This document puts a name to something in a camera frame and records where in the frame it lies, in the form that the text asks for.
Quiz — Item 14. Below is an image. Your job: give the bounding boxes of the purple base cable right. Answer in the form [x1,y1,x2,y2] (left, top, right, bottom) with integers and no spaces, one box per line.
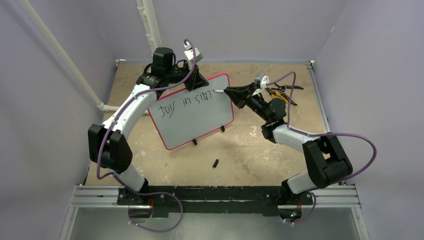
[281,192,317,226]

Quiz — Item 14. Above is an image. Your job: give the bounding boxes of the yellow handled pliers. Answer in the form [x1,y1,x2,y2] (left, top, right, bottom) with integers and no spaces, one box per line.
[265,85,298,106]

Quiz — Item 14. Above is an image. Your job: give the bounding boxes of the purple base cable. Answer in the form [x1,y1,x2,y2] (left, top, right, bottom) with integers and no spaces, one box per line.
[127,192,184,233]
[281,192,317,226]

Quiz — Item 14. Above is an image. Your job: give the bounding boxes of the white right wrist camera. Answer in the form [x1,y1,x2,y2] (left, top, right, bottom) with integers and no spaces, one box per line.
[252,72,270,96]

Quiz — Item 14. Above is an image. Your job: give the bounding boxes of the red framed whiteboard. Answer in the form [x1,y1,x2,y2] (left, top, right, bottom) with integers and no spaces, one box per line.
[147,73,235,151]

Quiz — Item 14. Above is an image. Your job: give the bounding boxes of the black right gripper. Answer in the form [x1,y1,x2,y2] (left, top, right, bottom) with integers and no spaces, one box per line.
[225,82,271,123]

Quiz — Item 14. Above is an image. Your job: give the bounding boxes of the white PVC pipe frame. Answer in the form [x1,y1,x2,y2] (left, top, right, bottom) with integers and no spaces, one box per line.
[0,0,152,123]

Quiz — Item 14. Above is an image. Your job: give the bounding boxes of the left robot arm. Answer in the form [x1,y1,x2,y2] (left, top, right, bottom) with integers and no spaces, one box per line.
[87,43,208,205]

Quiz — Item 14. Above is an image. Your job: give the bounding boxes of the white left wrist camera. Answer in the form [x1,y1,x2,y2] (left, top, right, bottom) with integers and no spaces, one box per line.
[184,47,203,68]

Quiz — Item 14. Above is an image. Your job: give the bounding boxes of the black marker cap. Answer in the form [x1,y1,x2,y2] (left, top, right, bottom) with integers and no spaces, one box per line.
[212,159,219,168]

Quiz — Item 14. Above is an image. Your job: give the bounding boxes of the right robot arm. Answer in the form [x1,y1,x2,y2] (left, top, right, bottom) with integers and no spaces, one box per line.
[223,83,353,204]

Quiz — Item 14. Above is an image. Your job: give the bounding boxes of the black handled pliers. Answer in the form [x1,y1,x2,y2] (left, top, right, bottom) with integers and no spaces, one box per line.
[271,83,304,93]

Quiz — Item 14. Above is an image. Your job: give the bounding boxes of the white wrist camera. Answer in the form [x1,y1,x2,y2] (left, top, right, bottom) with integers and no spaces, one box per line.
[184,47,203,68]
[252,72,270,96]

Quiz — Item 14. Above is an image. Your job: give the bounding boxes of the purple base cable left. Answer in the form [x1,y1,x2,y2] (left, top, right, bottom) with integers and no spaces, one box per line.
[127,192,184,233]

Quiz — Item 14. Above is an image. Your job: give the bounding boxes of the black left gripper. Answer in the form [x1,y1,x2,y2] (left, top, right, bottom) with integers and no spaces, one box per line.
[165,61,209,93]

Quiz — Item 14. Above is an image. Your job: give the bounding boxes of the black base bar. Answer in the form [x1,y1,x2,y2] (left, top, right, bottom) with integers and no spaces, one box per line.
[116,185,314,218]

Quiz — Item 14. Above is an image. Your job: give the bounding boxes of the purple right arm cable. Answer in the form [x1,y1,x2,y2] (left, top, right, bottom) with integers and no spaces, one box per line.
[266,71,378,191]

